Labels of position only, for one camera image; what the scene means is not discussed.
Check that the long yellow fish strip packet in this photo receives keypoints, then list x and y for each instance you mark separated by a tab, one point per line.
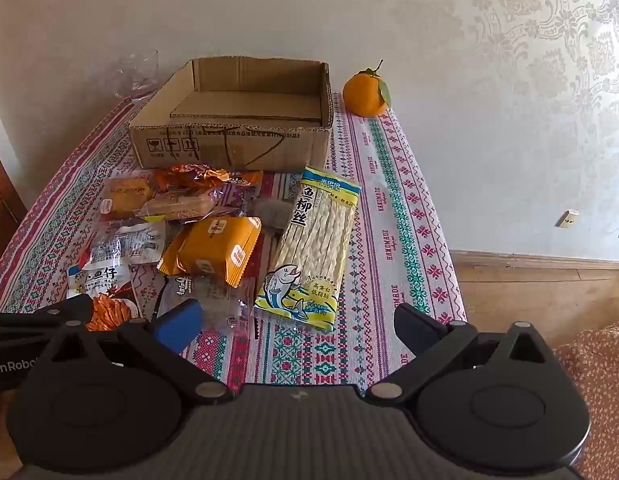
314	240

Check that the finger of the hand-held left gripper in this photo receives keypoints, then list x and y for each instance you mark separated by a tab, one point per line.
39	320

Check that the orange crinkled snack packet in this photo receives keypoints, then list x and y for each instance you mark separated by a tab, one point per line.
189	175
247	177

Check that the orange cake packet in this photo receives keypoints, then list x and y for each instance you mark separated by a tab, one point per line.
209	250

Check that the patterned woven tablecloth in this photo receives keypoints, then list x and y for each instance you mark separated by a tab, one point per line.
389	240

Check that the cardboard box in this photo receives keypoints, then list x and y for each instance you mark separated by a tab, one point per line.
249	150

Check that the brown wooden door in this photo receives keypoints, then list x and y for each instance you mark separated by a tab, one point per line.
1	210

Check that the clear black label snack packet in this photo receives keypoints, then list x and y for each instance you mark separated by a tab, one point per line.
224	300

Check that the white blue snack packet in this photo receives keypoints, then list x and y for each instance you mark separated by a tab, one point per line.
124	242

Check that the clear glass mug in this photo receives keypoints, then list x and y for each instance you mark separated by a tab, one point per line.
139	80

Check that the white wall socket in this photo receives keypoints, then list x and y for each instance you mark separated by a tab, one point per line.
569	218

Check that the sandwich cake clear packet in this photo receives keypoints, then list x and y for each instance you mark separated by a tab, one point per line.
179	205

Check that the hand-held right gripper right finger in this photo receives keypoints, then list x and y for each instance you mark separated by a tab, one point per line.
419	325

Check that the orange fruit with leaf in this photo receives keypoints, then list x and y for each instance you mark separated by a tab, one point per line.
364	95

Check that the round cake clear packet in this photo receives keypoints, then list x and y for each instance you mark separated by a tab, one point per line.
124	197

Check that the floral cloth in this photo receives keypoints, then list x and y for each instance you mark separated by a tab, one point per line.
599	385

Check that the small grey snack packet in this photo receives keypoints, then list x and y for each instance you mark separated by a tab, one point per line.
272	215

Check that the white orange fish snack packet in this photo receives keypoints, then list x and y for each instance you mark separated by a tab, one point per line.
99	285

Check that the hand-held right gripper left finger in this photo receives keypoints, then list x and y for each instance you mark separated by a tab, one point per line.
179	325

